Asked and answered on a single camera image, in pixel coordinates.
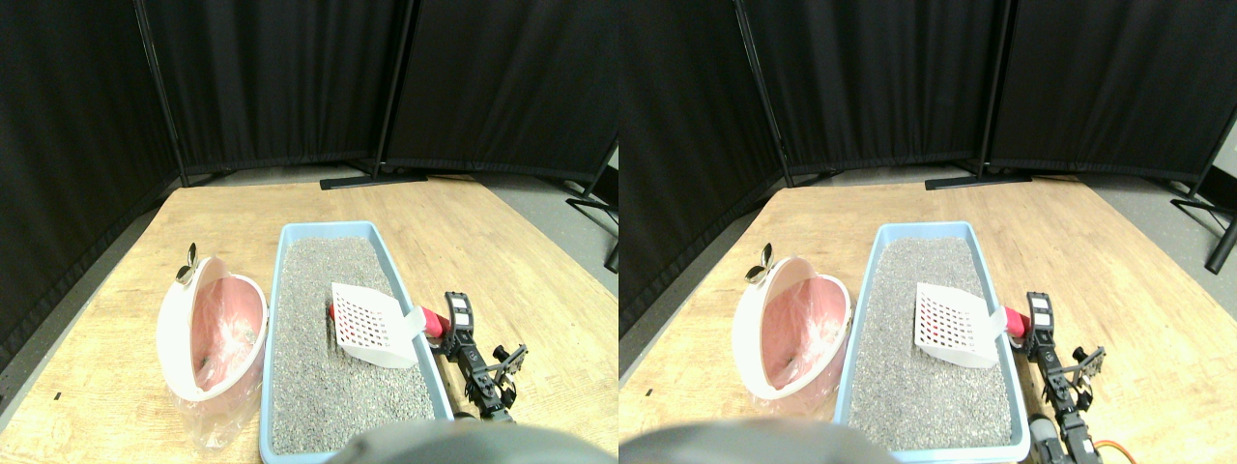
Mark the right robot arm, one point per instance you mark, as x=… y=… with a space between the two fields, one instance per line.
x=1068 y=416
x=488 y=396

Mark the black curtain stand foot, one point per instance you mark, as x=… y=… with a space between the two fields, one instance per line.
x=372 y=181
x=591 y=203
x=976 y=181
x=1198 y=205

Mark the white bin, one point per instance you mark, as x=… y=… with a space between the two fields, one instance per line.
x=802 y=333
x=227 y=333

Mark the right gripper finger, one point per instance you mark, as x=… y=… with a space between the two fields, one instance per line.
x=458 y=311
x=1040 y=311

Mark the blue litter tray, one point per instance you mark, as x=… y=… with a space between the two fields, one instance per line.
x=899 y=406
x=319 y=406

